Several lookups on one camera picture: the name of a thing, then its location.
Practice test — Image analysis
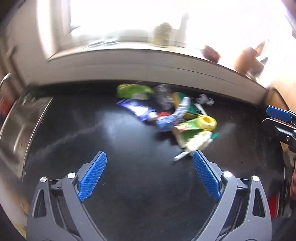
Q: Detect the green yellow sponge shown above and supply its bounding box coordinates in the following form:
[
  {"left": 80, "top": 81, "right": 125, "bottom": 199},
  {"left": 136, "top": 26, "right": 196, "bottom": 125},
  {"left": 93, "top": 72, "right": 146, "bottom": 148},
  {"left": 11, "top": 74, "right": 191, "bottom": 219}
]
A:
[{"left": 171, "top": 91, "right": 200, "bottom": 120}]

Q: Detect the brown ceramic jar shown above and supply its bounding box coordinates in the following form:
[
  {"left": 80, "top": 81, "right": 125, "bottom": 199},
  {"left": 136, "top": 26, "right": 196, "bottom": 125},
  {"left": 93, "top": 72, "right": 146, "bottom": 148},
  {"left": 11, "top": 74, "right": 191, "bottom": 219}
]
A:
[{"left": 234, "top": 41, "right": 265, "bottom": 77}]

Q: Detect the red bin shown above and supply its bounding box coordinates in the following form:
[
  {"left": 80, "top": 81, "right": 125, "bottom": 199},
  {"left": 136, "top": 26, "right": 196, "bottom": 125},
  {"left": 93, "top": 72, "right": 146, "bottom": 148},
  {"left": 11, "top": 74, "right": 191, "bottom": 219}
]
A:
[{"left": 268, "top": 192, "right": 280, "bottom": 219}]

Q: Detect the green white marker pen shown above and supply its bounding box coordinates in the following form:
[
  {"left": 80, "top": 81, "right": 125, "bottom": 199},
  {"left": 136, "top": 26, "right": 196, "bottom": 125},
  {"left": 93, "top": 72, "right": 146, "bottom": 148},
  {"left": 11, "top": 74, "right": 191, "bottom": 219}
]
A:
[{"left": 208, "top": 133, "right": 219, "bottom": 142}]

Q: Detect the chrome faucet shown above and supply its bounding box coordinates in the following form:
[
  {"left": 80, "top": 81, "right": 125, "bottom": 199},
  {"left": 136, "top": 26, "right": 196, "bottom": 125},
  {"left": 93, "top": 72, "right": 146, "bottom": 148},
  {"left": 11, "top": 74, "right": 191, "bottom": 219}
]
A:
[{"left": 0, "top": 73, "right": 11, "bottom": 89}]

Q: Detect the stainless steel sink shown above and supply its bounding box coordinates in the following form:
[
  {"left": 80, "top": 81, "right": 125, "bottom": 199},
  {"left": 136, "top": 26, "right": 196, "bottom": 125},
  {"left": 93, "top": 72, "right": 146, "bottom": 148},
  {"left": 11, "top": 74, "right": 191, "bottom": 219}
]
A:
[{"left": 1, "top": 97, "right": 53, "bottom": 179}]

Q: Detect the crumpled blue white wrapper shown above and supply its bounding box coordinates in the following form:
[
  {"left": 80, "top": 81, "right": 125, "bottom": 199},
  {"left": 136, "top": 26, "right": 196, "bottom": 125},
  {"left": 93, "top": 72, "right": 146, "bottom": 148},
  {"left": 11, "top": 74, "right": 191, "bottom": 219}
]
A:
[{"left": 196, "top": 94, "right": 214, "bottom": 106}]

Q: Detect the blue toothpaste tube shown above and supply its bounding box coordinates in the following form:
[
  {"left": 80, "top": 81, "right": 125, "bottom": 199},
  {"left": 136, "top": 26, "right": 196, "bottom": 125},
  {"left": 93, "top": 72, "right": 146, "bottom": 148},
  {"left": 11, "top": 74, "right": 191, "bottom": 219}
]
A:
[{"left": 116, "top": 99, "right": 158, "bottom": 121}]

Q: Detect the red patterned bottle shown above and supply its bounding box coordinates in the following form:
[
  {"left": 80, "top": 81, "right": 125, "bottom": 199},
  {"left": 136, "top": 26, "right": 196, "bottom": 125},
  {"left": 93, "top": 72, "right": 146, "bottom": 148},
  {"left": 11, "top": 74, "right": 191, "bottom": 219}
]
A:
[{"left": 0, "top": 93, "right": 12, "bottom": 117}]

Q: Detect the yellow tape roll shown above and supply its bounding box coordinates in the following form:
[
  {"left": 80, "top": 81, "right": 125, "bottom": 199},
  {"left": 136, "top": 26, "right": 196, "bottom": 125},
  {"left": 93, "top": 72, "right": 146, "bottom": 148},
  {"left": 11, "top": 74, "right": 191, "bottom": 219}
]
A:
[{"left": 197, "top": 115, "right": 217, "bottom": 131}]

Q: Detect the blue white snack wrapper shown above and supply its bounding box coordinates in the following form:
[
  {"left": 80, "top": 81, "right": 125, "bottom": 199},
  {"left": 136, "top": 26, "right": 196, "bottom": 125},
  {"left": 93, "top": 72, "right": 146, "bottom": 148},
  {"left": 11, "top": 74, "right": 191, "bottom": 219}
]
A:
[{"left": 156, "top": 109, "right": 184, "bottom": 132}]

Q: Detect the clear jar with label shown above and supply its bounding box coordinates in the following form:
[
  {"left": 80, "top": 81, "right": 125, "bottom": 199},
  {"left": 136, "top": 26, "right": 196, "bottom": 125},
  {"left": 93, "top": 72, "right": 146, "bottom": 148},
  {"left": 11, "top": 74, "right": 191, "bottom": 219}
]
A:
[{"left": 152, "top": 23, "right": 173, "bottom": 46}]

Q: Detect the green red juice carton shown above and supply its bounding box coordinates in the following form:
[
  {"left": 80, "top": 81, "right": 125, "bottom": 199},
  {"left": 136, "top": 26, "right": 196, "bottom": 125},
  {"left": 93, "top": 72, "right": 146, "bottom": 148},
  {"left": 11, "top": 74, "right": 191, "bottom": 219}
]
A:
[{"left": 171, "top": 118, "right": 204, "bottom": 148}]

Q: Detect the wooden board with black frame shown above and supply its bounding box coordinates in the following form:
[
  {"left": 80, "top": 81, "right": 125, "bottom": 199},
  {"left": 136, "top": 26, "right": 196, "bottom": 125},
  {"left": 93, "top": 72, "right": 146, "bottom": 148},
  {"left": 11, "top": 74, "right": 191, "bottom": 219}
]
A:
[{"left": 264, "top": 86, "right": 295, "bottom": 151}]

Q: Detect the person's right hand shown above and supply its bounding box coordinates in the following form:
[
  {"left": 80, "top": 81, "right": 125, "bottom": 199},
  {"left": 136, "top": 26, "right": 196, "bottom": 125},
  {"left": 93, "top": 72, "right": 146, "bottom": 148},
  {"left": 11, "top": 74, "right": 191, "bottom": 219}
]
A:
[{"left": 290, "top": 168, "right": 296, "bottom": 200}]

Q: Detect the light green torn carton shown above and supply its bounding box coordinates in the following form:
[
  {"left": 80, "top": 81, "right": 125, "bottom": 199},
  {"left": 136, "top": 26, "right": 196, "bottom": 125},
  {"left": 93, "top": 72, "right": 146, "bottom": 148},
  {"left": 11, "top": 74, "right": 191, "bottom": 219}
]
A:
[{"left": 116, "top": 84, "right": 154, "bottom": 100}]

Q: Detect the white plastic spoon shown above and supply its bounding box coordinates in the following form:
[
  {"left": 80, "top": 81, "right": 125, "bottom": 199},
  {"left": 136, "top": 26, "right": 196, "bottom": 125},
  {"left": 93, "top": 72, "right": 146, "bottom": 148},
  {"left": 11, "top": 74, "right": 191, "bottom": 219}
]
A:
[{"left": 174, "top": 131, "right": 212, "bottom": 161}]

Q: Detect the red plastic lid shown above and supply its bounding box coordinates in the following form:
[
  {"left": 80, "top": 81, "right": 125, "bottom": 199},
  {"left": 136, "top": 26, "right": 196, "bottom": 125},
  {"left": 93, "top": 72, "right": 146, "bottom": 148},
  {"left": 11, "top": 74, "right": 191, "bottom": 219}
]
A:
[{"left": 158, "top": 111, "right": 171, "bottom": 118}]

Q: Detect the clear plastic cup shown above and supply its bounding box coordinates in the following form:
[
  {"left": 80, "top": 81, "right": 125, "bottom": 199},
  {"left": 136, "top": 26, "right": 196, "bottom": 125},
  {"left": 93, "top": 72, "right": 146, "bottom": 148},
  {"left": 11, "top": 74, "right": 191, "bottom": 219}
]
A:
[{"left": 154, "top": 84, "right": 173, "bottom": 110}]

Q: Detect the container of brown dried goods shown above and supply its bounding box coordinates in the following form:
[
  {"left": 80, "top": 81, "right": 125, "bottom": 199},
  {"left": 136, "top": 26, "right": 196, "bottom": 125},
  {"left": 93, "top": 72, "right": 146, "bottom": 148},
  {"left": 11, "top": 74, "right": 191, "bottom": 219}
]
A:
[{"left": 201, "top": 45, "right": 221, "bottom": 63}]

